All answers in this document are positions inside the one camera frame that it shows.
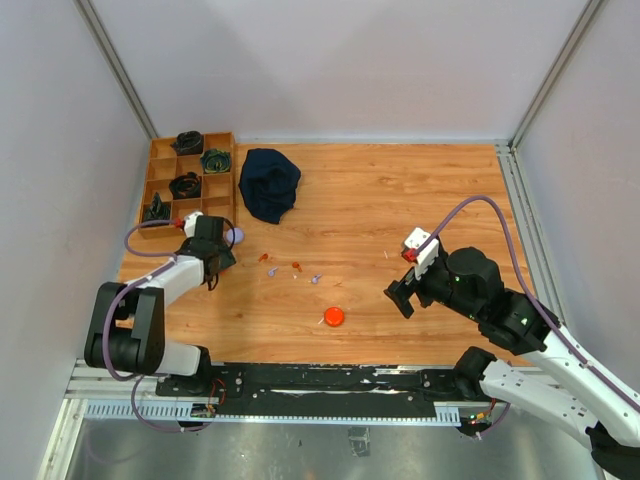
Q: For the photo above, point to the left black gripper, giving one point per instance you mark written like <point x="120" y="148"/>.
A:
<point x="227" y="258"/>

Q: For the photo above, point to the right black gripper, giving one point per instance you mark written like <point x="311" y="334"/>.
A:
<point x="401" y="290"/>

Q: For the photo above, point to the orange earbud charging case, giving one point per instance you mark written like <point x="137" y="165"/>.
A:
<point x="334" y="317"/>

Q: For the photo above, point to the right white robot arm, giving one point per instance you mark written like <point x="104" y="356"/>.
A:
<point x="591" y="404"/>

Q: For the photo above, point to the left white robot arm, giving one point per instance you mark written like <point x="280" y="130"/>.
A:
<point x="126" y="334"/>

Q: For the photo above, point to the purple charging case right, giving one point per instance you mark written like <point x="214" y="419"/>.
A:
<point x="238" y="235"/>

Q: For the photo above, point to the wooden compartment tray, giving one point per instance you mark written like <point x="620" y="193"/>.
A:
<point x="218" y="197"/>

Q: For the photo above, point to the dark folded belt bottom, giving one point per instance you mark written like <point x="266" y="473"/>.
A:
<point x="156" y="213"/>

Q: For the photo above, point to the black rolled belt middle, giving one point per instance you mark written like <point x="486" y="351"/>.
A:
<point x="187" y="186"/>

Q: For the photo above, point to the black rolled belt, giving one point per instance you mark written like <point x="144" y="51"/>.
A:
<point x="188" y="143"/>
<point x="187" y="186"/>

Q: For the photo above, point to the dark blue cloth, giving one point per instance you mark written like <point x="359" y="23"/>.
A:
<point x="268" y="184"/>

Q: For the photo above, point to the green patterned rolled belt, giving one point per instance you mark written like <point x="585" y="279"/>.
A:
<point x="216" y="161"/>

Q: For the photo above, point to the black rolled belt top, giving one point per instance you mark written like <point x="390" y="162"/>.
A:
<point x="188" y="143"/>

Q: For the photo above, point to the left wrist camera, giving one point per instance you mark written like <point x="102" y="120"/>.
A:
<point x="189" y="223"/>

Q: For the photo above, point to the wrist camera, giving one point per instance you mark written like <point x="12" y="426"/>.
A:
<point x="421" y="250"/>
<point x="189" y="223"/>

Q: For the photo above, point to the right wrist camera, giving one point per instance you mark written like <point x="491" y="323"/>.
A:
<point x="421" y="250"/>

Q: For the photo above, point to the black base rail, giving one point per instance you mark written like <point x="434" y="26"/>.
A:
<point x="321" y="392"/>

